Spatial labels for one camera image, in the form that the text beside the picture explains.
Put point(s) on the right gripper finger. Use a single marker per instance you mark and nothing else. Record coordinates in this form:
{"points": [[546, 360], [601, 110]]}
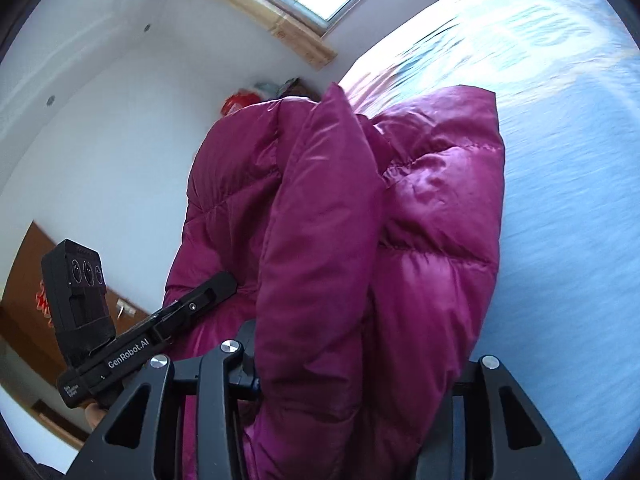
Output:
{"points": [[246, 380]]}

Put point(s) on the magenta puffer down jacket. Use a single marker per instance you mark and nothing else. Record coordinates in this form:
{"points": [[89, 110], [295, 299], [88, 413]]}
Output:
{"points": [[366, 250]]}

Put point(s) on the person's left hand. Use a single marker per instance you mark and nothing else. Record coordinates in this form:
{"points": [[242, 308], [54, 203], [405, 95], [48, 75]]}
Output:
{"points": [[94, 414]]}

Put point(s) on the brown wooden door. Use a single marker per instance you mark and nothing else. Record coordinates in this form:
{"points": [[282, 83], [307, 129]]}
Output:
{"points": [[30, 359]]}

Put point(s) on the red double happiness decal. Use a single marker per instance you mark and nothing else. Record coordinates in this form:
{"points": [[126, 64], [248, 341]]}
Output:
{"points": [[42, 304]]}

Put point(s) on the red gift bag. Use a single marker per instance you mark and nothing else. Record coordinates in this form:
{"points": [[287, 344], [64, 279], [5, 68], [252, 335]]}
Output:
{"points": [[240, 99]]}

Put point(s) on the pink and blue bed sheet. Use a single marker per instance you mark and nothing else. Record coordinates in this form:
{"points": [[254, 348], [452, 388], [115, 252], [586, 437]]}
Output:
{"points": [[565, 314]]}

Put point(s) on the silver door handle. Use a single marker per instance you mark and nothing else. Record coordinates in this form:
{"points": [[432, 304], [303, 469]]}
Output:
{"points": [[124, 308]]}

